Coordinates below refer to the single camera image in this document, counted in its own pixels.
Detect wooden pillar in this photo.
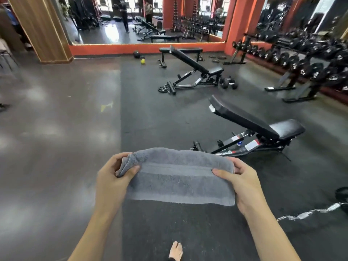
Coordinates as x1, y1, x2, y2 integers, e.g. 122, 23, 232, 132
7, 0, 74, 64

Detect red pillar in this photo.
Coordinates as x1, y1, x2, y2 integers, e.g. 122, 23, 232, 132
224, 0, 268, 56

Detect person's right foot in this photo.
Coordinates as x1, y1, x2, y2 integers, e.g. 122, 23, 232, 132
168, 240, 184, 261

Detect black adjustable workout bench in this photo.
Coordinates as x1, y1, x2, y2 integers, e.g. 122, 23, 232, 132
190, 95, 306, 158

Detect wall mirror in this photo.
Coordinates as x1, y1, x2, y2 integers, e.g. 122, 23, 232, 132
55, 0, 232, 46

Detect person's right forearm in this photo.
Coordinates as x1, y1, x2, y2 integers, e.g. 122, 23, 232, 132
243, 202, 302, 261

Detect black dumbbell rack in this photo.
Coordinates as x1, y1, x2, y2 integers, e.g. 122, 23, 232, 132
231, 35, 348, 104

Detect row of black dumbbells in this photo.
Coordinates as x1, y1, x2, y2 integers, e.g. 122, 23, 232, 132
232, 24, 348, 91

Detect chrome curl barbell black plates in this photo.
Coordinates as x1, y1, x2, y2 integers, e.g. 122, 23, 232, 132
277, 187, 348, 222

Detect person's left forearm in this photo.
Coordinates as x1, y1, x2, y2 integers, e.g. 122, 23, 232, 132
68, 208, 124, 261

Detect person's right hand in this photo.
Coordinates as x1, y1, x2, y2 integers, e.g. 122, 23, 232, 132
212, 157, 268, 216

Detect black flat bench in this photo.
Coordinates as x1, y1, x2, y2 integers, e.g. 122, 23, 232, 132
159, 47, 204, 63

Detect grey towel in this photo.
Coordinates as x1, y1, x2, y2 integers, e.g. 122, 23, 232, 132
117, 147, 236, 206

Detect person's left hand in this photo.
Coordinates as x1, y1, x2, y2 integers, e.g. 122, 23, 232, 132
95, 152, 141, 215

